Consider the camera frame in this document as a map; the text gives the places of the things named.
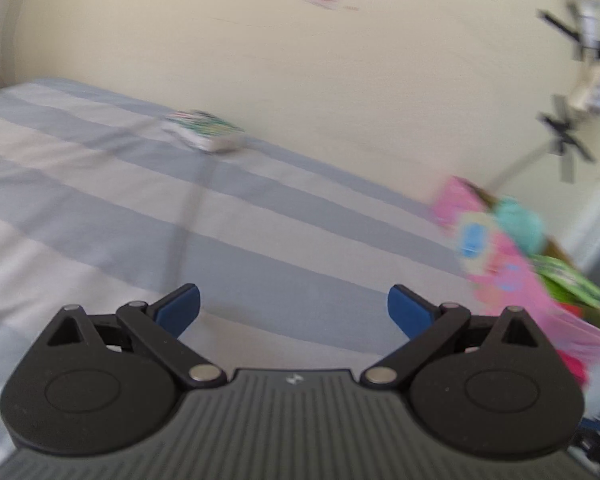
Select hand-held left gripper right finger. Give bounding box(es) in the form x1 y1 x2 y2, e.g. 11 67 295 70
359 283 544 390

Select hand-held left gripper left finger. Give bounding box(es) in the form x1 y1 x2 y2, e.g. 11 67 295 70
45 283 227 390

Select pink shiny pouch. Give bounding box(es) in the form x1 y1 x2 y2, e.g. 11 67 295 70
559 352 589 387

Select pink biscuit tin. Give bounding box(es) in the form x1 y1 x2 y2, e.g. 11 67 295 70
430 175 600 377

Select teal plush bear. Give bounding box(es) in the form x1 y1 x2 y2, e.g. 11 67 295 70
490 197 547 256

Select bright green barcode box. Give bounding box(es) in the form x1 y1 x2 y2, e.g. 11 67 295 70
530 255 600 309

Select green toothpaste box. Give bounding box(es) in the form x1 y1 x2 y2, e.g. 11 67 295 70
161 109 247 155

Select striped bedsheet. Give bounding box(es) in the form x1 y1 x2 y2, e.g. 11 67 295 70
0 77 600 467

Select black tape cross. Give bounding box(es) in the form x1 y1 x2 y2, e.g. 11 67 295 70
537 94 597 184

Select black tape strips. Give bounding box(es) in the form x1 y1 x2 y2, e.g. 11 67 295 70
537 9 600 62

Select grey power cable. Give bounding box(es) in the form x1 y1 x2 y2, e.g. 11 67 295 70
489 144 557 192

